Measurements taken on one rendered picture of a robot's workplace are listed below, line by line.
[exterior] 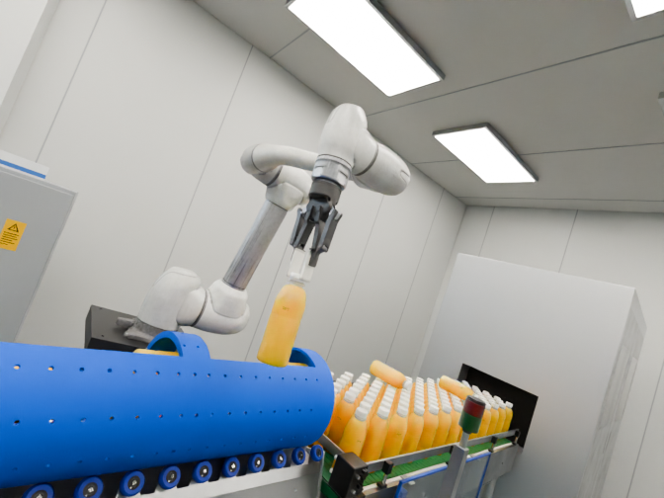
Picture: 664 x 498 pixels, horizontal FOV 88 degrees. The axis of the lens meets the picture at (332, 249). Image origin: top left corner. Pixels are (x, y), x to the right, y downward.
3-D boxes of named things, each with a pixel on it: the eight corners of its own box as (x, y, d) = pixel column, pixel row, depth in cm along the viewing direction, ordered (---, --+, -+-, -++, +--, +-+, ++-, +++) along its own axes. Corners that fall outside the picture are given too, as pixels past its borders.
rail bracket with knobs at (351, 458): (321, 484, 100) (333, 449, 101) (337, 479, 105) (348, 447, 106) (344, 508, 93) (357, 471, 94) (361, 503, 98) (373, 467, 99)
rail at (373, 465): (355, 473, 102) (358, 463, 102) (516, 433, 211) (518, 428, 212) (357, 475, 101) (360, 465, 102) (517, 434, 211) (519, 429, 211)
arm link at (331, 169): (336, 153, 77) (328, 177, 76) (359, 172, 84) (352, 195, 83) (308, 156, 84) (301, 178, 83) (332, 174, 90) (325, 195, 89)
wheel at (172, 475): (166, 460, 75) (170, 459, 74) (182, 471, 76) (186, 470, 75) (152, 482, 71) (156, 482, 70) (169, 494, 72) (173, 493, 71)
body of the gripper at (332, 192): (304, 179, 83) (292, 214, 81) (330, 178, 77) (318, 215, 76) (324, 192, 88) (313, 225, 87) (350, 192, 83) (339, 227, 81)
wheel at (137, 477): (129, 465, 70) (133, 464, 69) (146, 477, 71) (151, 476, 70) (113, 489, 66) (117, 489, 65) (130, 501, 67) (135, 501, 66)
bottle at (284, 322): (260, 355, 80) (286, 278, 83) (289, 364, 79) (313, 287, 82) (252, 359, 73) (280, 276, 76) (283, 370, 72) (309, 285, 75)
